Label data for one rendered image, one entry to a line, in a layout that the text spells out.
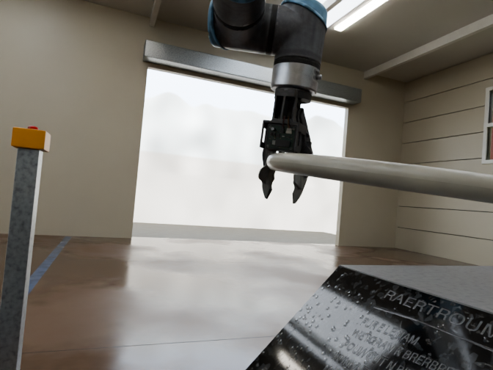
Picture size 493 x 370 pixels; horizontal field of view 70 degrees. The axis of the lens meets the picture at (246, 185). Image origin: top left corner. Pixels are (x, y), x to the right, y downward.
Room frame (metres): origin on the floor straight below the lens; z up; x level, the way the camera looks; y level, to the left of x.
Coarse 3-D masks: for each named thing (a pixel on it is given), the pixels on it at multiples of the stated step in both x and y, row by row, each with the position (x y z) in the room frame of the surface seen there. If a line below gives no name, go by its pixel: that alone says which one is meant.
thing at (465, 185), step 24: (288, 168) 0.50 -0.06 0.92; (312, 168) 0.45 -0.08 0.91; (336, 168) 0.43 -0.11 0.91; (360, 168) 0.41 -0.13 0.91; (384, 168) 0.39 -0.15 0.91; (408, 168) 0.38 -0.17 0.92; (432, 168) 0.38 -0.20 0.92; (432, 192) 0.38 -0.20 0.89; (456, 192) 0.37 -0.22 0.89; (480, 192) 0.36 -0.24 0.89
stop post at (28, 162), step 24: (24, 144) 1.44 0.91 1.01; (48, 144) 1.54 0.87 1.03; (24, 168) 1.46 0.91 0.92; (24, 192) 1.46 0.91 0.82; (24, 216) 1.46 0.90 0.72; (24, 240) 1.47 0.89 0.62; (24, 264) 1.47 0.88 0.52; (24, 288) 1.47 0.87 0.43; (0, 312) 1.45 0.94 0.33; (24, 312) 1.52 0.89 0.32; (0, 336) 1.45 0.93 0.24; (0, 360) 1.45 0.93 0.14
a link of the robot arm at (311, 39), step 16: (288, 0) 0.64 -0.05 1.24; (304, 0) 0.62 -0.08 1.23; (288, 16) 0.63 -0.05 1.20; (304, 16) 0.63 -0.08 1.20; (320, 16) 0.63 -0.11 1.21; (288, 32) 0.63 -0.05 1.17; (304, 32) 0.63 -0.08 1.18; (320, 32) 0.64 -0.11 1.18; (272, 48) 0.66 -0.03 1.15; (288, 48) 0.64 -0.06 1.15; (304, 48) 0.63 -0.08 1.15; (320, 48) 0.65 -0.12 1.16; (320, 64) 0.66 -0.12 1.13
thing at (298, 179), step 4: (296, 176) 0.66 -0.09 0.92; (300, 176) 0.69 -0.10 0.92; (296, 180) 0.66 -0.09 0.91; (300, 180) 0.69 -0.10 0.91; (304, 180) 0.69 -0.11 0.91; (296, 184) 0.67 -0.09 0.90; (300, 184) 0.69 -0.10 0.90; (304, 184) 0.70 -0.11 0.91; (296, 188) 0.70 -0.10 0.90; (300, 188) 0.69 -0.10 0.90; (296, 192) 0.70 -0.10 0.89; (300, 192) 0.69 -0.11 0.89; (296, 196) 0.70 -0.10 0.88; (300, 196) 0.70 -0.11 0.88; (296, 200) 0.70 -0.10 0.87
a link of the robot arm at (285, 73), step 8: (280, 64) 0.65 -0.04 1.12; (288, 64) 0.64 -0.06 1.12; (296, 64) 0.64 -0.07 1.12; (304, 64) 0.64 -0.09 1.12; (272, 72) 0.68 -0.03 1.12; (280, 72) 0.65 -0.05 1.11; (288, 72) 0.64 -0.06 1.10; (296, 72) 0.64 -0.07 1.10; (304, 72) 0.64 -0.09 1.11; (312, 72) 0.64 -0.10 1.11; (272, 80) 0.67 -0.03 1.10; (280, 80) 0.65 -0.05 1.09; (288, 80) 0.64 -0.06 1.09; (296, 80) 0.64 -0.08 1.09; (304, 80) 0.64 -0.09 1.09; (312, 80) 0.65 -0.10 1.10; (272, 88) 0.68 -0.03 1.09; (280, 88) 0.67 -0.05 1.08; (288, 88) 0.65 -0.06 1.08; (296, 88) 0.65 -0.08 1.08; (304, 88) 0.65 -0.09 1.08; (312, 88) 0.65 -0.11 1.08
